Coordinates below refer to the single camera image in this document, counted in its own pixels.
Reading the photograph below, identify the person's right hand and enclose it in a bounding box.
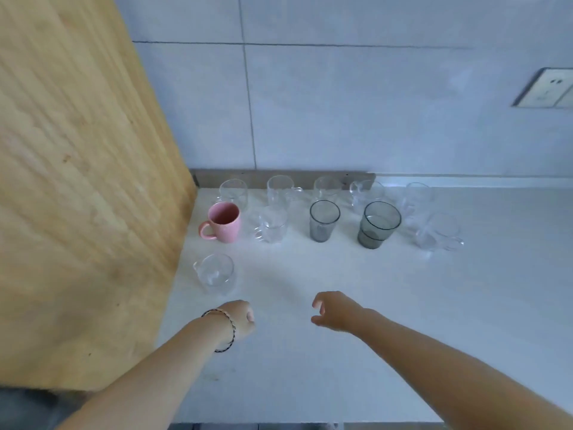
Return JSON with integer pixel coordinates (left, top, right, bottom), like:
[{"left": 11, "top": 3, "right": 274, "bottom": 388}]
[{"left": 311, "top": 290, "right": 372, "bottom": 334}]

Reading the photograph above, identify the person's left hand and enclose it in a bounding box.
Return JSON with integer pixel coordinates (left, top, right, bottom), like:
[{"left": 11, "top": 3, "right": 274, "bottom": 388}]
[{"left": 223, "top": 300, "right": 257, "bottom": 343}]

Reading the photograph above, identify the clear spouted glass cup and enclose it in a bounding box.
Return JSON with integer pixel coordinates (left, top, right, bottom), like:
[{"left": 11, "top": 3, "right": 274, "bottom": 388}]
[{"left": 193, "top": 253, "right": 237, "bottom": 296}]

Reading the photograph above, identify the wide grey stepped glass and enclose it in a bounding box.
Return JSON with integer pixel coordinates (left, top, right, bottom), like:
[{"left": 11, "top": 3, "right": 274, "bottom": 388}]
[{"left": 357, "top": 201, "right": 402, "bottom": 250}]

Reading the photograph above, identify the tall grey ribbed glass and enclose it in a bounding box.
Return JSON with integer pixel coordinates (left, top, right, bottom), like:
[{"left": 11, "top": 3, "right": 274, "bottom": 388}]
[{"left": 309, "top": 199, "right": 341, "bottom": 242}]

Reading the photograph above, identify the pink ceramic mug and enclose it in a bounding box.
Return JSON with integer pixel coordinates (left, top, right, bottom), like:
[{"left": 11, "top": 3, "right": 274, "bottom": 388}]
[{"left": 198, "top": 201, "right": 242, "bottom": 244}]

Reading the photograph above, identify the clear glass mug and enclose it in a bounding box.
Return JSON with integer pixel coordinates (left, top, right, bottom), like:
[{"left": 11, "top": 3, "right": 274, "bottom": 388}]
[
  {"left": 218, "top": 179, "right": 249, "bottom": 212},
  {"left": 414, "top": 213, "right": 465, "bottom": 252},
  {"left": 266, "top": 174, "right": 304, "bottom": 207},
  {"left": 401, "top": 182, "right": 433, "bottom": 218},
  {"left": 349, "top": 179, "right": 386, "bottom": 213},
  {"left": 313, "top": 176, "right": 344, "bottom": 204},
  {"left": 251, "top": 205, "right": 289, "bottom": 245}
]

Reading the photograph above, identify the person's left forearm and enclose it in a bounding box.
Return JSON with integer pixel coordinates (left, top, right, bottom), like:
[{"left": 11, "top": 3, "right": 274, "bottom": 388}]
[{"left": 56, "top": 315, "right": 236, "bottom": 430}]

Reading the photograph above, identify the person's right forearm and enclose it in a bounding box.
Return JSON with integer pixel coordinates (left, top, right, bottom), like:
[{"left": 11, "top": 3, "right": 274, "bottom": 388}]
[{"left": 356, "top": 308, "right": 573, "bottom": 430}]

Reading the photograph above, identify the white table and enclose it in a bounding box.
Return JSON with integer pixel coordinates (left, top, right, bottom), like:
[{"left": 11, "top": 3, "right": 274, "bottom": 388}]
[{"left": 154, "top": 186, "right": 573, "bottom": 424}]

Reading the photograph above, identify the white backsplash strip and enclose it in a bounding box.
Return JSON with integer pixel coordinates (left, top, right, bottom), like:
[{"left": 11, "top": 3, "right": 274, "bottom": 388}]
[{"left": 374, "top": 174, "right": 573, "bottom": 189}]

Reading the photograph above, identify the wooden cabinet side panel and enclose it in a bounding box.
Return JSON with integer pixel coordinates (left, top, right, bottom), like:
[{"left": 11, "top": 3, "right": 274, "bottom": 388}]
[{"left": 0, "top": 0, "right": 199, "bottom": 392}]

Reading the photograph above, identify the grey framed glass door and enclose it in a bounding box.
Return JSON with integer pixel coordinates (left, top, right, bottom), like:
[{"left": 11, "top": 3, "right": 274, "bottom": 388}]
[{"left": 0, "top": 385, "right": 97, "bottom": 430}]

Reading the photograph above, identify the thin braided bracelet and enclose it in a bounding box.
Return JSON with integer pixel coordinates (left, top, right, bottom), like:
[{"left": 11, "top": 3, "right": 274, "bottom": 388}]
[{"left": 201, "top": 308, "right": 237, "bottom": 354}]

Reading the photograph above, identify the grey metal wall strip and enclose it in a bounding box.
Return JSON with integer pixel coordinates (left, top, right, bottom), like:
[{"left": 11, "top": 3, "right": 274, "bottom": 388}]
[{"left": 190, "top": 168, "right": 377, "bottom": 191}]

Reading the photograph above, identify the beige wall socket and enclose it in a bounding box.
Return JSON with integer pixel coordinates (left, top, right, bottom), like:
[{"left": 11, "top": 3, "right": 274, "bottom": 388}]
[{"left": 512, "top": 66, "right": 573, "bottom": 109}]

